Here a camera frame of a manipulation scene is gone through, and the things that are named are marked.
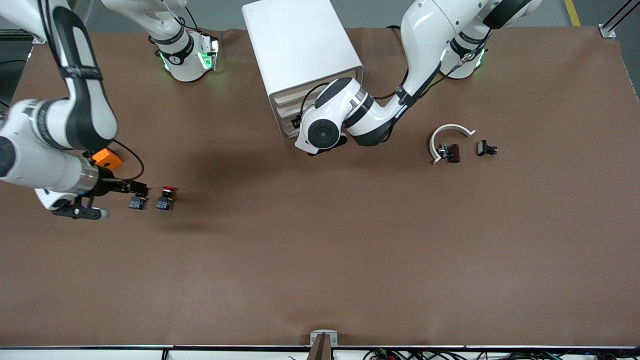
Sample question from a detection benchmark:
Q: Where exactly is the red emergency stop button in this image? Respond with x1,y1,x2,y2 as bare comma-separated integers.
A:
156,185,177,211

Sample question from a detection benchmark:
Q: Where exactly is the white drawer cabinet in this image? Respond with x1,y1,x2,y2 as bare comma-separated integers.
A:
242,0,364,141

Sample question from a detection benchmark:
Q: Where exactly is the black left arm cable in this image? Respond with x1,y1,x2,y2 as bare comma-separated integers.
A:
299,24,491,122

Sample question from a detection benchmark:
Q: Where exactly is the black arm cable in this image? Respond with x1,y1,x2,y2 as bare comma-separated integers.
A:
299,24,491,122
42,0,146,182

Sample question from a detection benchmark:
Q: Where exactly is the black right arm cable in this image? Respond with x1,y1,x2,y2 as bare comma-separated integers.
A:
42,0,146,182

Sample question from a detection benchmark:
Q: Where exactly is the aluminium arm base mount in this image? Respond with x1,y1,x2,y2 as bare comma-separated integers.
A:
209,31,224,71

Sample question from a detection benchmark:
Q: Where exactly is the white half-ring pipe clamp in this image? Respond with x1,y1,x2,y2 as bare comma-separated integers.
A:
430,123,476,165

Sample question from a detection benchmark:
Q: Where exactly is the white table edge rail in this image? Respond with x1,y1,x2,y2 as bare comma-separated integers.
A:
0,344,640,360

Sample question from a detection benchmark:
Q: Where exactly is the black metal frame strut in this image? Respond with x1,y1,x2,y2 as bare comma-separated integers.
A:
0,29,48,43

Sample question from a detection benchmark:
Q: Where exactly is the grey metal bracket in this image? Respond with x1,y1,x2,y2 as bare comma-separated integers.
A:
310,330,339,347

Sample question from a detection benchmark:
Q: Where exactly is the brown camera pole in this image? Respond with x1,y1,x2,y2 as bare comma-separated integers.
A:
306,333,334,360

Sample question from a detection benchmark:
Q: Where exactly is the black cable bundle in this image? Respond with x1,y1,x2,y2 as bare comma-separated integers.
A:
362,348,640,360

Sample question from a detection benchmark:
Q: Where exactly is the aluminium frame strut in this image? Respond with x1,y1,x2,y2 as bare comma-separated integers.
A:
598,0,640,40

